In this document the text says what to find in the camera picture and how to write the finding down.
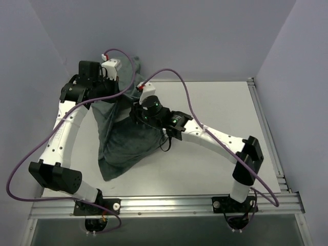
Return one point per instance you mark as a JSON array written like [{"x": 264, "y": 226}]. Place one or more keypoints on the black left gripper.
[{"x": 113, "y": 90}]

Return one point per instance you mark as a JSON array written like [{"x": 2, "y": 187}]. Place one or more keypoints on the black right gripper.
[{"x": 136, "y": 113}]

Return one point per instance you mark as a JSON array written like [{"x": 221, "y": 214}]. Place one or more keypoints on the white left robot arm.
[{"x": 52, "y": 171}]

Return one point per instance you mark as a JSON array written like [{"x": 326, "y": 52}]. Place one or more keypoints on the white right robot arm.
[{"x": 245, "y": 154}]

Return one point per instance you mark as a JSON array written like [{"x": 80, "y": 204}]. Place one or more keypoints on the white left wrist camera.
[{"x": 111, "y": 68}]

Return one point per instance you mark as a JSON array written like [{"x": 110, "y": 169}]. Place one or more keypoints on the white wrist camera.
[
  {"x": 146, "y": 89},
  {"x": 111, "y": 68}
]

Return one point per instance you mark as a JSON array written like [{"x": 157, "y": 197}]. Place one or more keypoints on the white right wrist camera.
[{"x": 146, "y": 89}]

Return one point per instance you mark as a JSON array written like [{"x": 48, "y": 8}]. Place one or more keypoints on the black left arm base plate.
[{"x": 108, "y": 206}]

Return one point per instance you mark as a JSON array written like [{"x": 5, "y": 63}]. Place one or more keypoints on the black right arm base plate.
[{"x": 225, "y": 204}]

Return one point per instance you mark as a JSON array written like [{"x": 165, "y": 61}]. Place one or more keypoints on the aluminium front mounting rail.
[{"x": 167, "y": 206}]

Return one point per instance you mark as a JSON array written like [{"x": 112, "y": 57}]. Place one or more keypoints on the aluminium table edge rail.
[{"x": 268, "y": 137}]

